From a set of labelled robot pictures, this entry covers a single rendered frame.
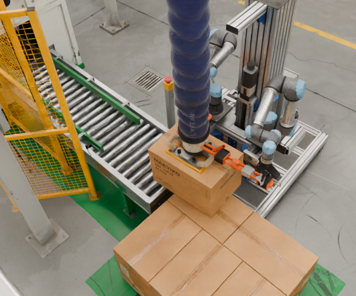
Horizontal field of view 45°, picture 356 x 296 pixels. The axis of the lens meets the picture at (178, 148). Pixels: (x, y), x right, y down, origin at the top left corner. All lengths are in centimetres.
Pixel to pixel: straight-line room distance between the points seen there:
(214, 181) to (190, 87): 78
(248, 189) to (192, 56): 192
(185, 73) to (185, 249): 143
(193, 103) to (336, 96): 298
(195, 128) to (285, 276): 127
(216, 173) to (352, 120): 244
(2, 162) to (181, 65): 151
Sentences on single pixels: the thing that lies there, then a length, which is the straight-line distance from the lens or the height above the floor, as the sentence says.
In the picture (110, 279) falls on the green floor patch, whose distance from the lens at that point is 391.
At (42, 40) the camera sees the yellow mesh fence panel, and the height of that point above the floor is 188.
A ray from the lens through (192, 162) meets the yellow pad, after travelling 311.
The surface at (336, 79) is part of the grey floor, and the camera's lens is 562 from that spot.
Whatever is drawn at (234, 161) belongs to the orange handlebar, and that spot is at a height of 121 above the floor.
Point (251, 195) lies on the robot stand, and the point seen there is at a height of 21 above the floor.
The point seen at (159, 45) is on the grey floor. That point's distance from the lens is 596.
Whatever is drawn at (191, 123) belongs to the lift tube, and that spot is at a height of 148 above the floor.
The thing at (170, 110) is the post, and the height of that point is 69.
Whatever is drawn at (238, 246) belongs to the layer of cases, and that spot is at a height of 54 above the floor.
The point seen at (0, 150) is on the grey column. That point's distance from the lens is 321.
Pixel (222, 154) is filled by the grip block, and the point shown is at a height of 121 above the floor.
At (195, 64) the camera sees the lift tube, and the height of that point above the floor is 197.
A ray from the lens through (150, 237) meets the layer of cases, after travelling 342.
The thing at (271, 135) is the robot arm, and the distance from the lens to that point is 271.
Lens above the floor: 354
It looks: 50 degrees down
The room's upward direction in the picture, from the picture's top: 4 degrees counter-clockwise
